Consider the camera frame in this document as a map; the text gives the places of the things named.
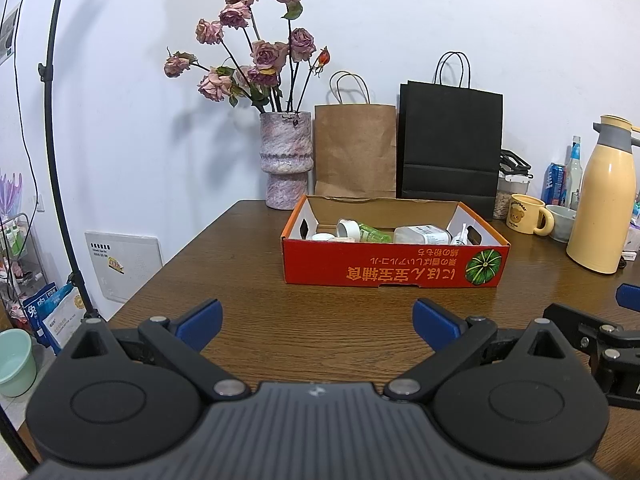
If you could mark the black light stand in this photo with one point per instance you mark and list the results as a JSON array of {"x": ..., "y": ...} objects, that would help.
[{"x": 45, "y": 71}]

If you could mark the blue drink can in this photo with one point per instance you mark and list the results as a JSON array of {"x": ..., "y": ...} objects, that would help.
[{"x": 554, "y": 182}]

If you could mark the yellow thermos jug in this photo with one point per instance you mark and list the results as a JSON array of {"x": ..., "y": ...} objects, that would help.
[{"x": 600, "y": 210}]

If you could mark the small white spray bottle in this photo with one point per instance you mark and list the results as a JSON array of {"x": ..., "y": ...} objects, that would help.
[{"x": 462, "y": 235}]

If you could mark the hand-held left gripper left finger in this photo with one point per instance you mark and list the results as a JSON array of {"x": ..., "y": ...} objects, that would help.
[{"x": 200, "y": 322}]

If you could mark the white screw cap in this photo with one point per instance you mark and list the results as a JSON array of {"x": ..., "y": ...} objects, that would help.
[{"x": 324, "y": 236}]

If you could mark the green plastic bottle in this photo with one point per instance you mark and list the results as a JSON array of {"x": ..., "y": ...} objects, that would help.
[{"x": 375, "y": 233}]

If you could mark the clear plastic bottle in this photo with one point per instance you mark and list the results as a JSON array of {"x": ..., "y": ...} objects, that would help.
[{"x": 576, "y": 170}]

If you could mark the pink mottled vase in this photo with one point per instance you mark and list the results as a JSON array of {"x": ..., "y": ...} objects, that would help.
[{"x": 287, "y": 160}]

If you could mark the white rectangular bottle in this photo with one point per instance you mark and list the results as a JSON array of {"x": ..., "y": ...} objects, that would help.
[{"x": 422, "y": 235}]

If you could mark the clear food container black lid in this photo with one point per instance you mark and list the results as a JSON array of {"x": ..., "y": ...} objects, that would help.
[{"x": 510, "y": 185}]

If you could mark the pale green cup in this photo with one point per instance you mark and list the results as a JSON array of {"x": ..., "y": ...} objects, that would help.
[{"x": 561, "y": 222}]

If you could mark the blue white bags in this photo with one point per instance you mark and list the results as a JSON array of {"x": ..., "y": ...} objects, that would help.
[{"x": 57, "y": 315}]

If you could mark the white wall panel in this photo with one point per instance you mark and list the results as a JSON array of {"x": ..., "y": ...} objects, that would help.
[{"x": 125, "y": 265}]

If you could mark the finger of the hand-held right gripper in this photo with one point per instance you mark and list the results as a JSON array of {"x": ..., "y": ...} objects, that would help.
[
  {"x": 631, "y": 294},
  {"x": 575, "y": 322}
]

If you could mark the purple plastic hangers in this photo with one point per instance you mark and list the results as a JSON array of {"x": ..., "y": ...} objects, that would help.
[{"x": 10, "y": 195}]

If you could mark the brown paper bag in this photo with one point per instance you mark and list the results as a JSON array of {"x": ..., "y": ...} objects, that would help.
[{"x": 355, "y": 150}]

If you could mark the dried pink roses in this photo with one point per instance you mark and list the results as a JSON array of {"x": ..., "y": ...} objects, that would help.
[{"x": 265, "y": 55}]

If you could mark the green plastic bucket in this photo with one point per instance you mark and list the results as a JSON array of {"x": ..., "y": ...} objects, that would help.
[{"x": 15, "y": 362}]

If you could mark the yellow bear mug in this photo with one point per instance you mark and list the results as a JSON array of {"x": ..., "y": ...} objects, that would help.
[{"x": 522, "y": 212}]

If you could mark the wall picture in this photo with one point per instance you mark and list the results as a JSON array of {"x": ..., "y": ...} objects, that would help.
[{"x": 9, "y": 35}]

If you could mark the white tape roll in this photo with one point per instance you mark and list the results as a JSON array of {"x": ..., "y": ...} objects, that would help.
[{"x": 348, "y": 228}]

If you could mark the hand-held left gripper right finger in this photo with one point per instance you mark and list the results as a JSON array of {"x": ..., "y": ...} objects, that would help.
[{"x": 434, "y": 322}]

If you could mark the black paper bag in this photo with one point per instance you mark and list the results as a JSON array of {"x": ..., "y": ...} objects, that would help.
[{"x": 450, "y": 145}]

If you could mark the red cardboard box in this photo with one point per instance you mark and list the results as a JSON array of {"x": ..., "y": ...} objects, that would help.
[{"x": 390, "y": 265}]

